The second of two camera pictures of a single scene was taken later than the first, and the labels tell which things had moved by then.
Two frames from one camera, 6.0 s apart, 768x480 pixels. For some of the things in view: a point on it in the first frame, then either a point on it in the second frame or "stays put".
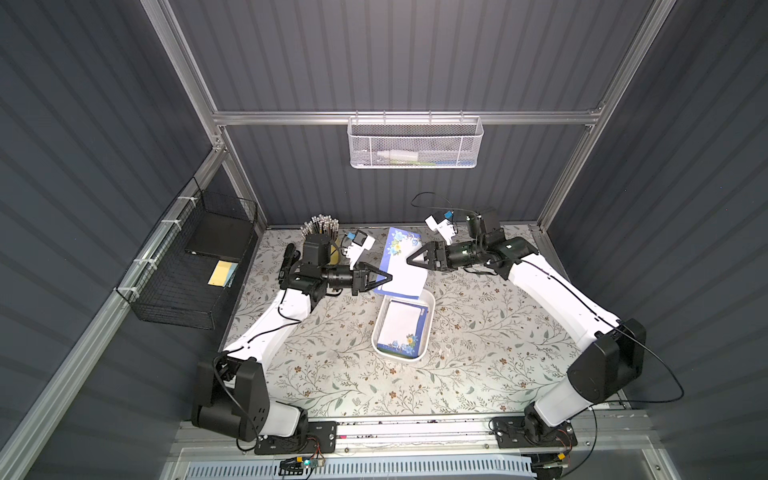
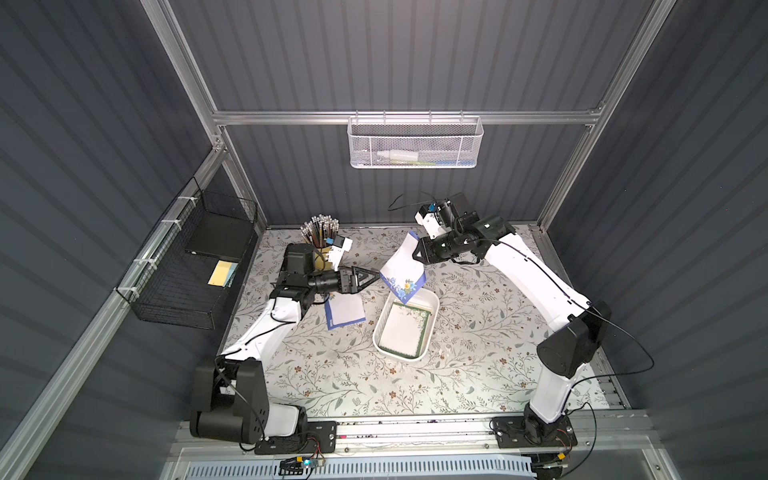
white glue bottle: (398, 155) stays put
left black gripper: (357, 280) stays put
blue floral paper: (402, 328) to (403, 276)
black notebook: (221, 235) stays put
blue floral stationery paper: (408, 279) to (344, 309)
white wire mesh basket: (408, 142) stays put
